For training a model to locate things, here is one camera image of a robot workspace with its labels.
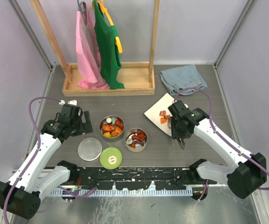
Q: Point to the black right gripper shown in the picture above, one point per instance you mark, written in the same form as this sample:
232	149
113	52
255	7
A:
176	134

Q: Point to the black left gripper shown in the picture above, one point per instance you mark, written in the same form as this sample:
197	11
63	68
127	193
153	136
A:
85	127

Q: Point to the yellow food piece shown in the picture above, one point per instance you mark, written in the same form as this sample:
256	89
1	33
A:
107	134

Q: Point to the round steel lid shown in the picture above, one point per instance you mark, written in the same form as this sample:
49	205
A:
90	149

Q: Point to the red food piece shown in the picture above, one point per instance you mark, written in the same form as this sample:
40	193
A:
119	124

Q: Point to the green round lid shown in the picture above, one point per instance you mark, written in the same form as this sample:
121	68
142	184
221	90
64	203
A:
111	158

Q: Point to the small sushi roll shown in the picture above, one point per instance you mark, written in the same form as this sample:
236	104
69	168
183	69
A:
129	141

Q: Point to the red bacon piece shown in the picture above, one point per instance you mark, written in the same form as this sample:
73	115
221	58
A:
138	136

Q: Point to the small steel bowl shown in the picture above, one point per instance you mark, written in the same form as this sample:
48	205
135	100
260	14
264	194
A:
128	136

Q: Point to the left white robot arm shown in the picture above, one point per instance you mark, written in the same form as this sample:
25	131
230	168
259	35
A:
22	194

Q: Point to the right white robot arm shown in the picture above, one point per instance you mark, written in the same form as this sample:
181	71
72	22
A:
244	171

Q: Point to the food pile on plate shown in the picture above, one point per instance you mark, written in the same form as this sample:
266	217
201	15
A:
165	118

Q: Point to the white square plate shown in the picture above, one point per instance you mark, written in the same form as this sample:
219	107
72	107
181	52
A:
153	113

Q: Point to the folded blue towel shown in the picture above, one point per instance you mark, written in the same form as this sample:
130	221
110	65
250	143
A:
185	80

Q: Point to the pink shirt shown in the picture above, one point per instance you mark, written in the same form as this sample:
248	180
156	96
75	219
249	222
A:
87	53

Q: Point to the wooden clothes rack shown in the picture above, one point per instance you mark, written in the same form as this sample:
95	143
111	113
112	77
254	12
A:
137	77

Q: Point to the green shirt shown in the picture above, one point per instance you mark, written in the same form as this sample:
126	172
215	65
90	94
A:
110	60

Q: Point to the grey clothes hanger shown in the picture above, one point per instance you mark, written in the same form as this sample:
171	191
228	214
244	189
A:
82	8

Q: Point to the yellow clothes hanger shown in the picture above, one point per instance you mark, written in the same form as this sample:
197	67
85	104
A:
104	23

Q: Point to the white cable duct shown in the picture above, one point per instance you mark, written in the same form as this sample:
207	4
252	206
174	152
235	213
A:
141	193

